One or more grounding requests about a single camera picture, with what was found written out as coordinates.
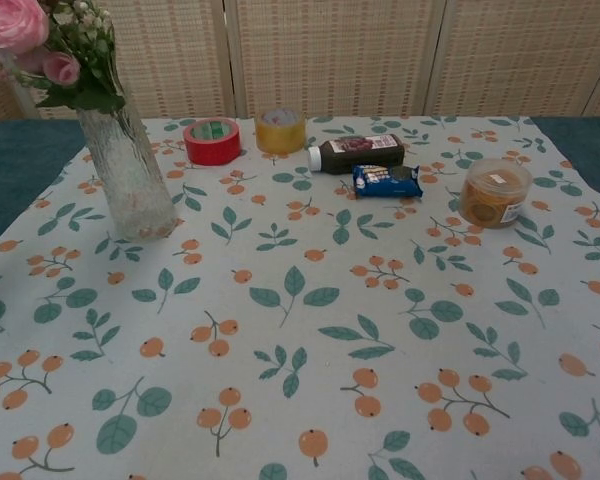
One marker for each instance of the bamboo folding screen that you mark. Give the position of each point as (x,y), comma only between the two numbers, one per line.
(340,55)

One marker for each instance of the yellow tape roll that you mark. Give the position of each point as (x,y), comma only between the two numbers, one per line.
(280,137)

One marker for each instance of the plastic jar of rubber bands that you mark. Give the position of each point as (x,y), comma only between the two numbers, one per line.
(495,197)

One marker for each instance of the floral print tablecloth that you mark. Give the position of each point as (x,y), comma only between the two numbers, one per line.
(305,310)

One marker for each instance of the dark juice bottle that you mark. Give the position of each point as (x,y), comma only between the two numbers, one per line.
(360,155)

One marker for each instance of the red tape roll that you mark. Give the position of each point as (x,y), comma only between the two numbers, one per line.
(215,147)

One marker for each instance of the clear glass cup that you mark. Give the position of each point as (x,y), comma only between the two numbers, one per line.
(135,190)

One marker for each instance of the pink flower bouquet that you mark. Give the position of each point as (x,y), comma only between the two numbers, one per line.
(75,65)

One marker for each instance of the blue cookie pack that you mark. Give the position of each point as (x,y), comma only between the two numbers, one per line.
(385,182)

